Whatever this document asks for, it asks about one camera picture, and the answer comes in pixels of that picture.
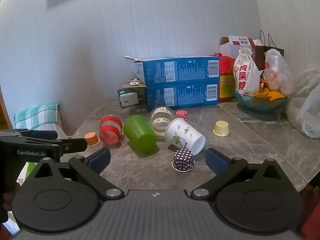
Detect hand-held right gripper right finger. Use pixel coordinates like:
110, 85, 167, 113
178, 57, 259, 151
190, 148, 294, 202

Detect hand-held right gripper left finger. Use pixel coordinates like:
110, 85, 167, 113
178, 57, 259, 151
25, 147, 125, 202

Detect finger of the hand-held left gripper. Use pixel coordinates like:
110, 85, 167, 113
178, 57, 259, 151
51, 137, 88, 157
0, 128, 59, 142

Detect orange dotted baking cup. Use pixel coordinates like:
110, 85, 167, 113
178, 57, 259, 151
84, 132, 101, 147

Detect red striped clear cup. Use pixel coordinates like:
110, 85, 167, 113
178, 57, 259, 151
99, 115, 123, 147

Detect purple polka dot baking cup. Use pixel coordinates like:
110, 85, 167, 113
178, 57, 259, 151
172, 148, 196, 172

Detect yellow baking cup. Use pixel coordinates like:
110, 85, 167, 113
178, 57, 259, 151
213, 120, 231, 137

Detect white paper cup green print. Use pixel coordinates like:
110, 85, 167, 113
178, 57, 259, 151
165, 117, 206, 156

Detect green plastic cup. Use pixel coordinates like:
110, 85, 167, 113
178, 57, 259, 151
123, 115, 159, 158

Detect red dotted baking cup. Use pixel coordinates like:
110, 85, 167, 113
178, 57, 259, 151
176, 110, 189, 123

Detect clear cup with dotted bands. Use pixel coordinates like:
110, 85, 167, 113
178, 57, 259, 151
149, 106, 174, 141

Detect white chair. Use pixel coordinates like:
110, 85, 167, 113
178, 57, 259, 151
35, 116, 73, 140

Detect green white packet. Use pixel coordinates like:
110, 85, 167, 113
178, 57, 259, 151
17, 162, 38, 187

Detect teal plaid cloth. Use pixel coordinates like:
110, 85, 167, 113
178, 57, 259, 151
14, 102, 62, 131

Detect teal bowl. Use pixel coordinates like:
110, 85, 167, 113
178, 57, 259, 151
232, 88, 288, 114

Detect red yellow box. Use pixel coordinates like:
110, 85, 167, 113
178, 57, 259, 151
219, 74, 237, 101

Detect blue cardboard box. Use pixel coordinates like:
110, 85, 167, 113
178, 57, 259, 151
144, 76, 219, 112

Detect orange snack packets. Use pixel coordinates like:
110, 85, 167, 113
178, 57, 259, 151
254, 78, 286, 103

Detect red plastic bag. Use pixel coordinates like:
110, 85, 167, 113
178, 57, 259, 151
214, 52, 236, 76

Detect upper blue box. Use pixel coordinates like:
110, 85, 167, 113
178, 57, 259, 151
124, 55, 220, 87

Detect large clear plastic bag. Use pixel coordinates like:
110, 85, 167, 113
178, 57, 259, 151
285, 64, 320, 120
299, 84, 320, 139

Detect clear snack bag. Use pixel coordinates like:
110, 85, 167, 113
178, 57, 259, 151
264, 49, 293, 96

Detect white red carton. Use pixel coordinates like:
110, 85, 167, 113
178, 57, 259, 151
219, 35, 266, 71

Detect black paper bag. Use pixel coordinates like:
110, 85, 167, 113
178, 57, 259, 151
259, 30, 285, 58

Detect white cloth drawstring bag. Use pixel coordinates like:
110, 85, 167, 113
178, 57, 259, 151
233, 47, 261, 97

